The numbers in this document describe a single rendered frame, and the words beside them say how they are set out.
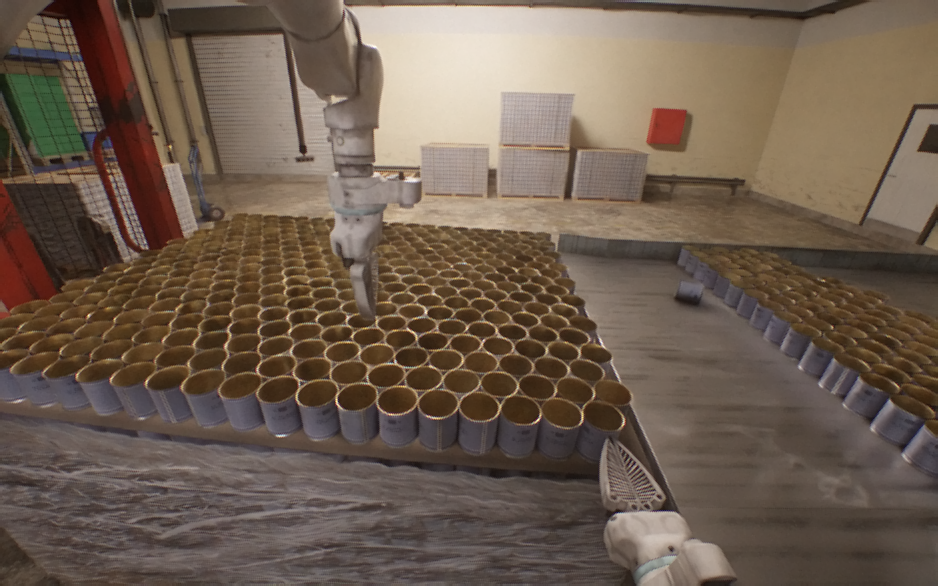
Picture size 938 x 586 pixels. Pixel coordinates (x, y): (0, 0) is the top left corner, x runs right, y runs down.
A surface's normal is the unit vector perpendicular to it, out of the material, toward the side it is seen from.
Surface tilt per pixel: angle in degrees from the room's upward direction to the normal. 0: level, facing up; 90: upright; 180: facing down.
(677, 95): 90
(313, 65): 154
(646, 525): 3
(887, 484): 0
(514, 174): 88
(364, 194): 91
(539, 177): 88
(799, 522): 0
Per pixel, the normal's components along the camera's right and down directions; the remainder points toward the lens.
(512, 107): -0.04, 0.41
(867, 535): 0.02, -0.89
